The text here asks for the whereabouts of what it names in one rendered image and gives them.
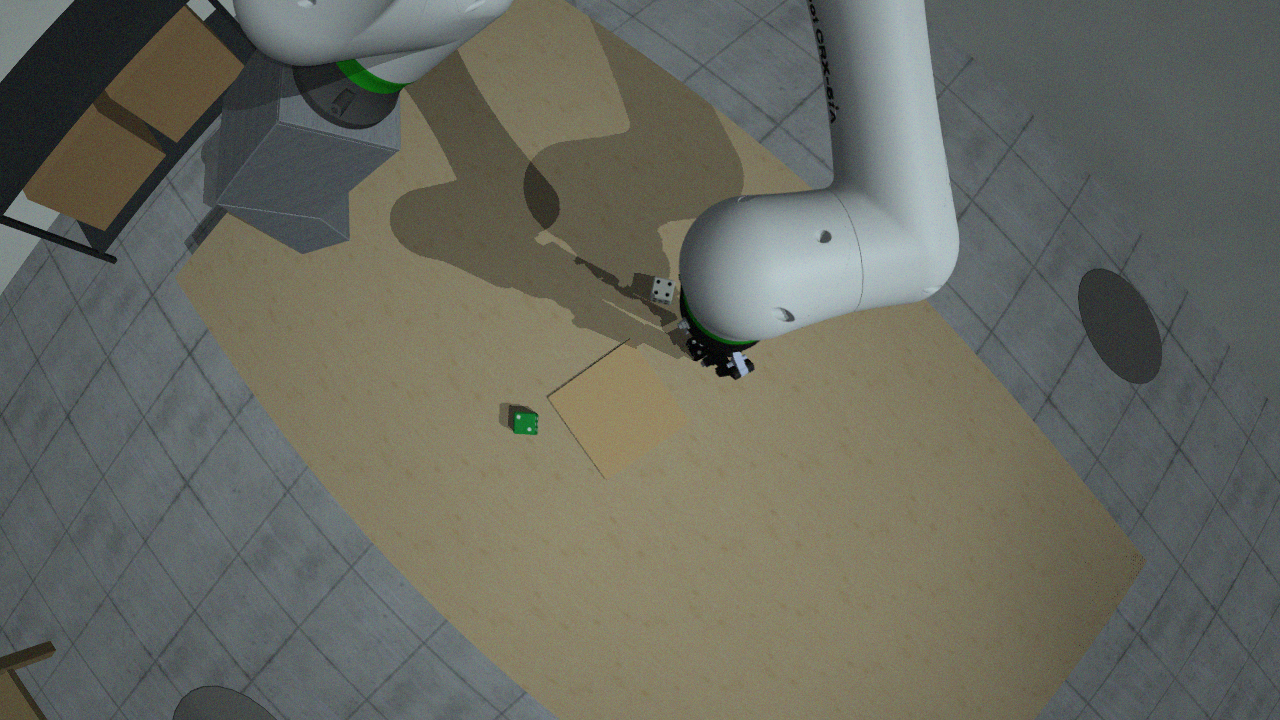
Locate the green die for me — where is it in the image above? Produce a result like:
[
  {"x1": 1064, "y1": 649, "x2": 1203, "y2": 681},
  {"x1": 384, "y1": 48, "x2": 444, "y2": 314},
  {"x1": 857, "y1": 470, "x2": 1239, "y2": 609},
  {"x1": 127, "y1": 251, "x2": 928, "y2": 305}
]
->
[{"x1": 513, "y1": 413, "x2": 538, "y2": 436}]

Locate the tan square mat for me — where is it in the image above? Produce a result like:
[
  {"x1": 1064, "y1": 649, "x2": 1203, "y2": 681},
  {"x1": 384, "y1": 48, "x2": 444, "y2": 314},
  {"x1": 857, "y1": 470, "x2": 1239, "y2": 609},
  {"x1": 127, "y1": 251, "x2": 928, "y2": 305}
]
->
[{"x1": 548, "y1": 340, "x2": 690, "y2": 480}]

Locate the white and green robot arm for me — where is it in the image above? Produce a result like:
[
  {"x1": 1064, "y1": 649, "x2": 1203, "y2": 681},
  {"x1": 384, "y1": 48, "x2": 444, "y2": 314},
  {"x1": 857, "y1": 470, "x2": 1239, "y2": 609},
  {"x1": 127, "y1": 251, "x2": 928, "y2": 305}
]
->
[{"x1": 233, "y1": 0, "x2": 959, "y2": 354}]

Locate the white die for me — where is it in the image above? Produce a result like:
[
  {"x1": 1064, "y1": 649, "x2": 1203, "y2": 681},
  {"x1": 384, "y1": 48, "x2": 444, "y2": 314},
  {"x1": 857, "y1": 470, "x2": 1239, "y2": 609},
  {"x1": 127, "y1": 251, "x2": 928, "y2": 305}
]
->
[{"x1": 650, "y1": 275, "x2": 675, "y2": 305}]

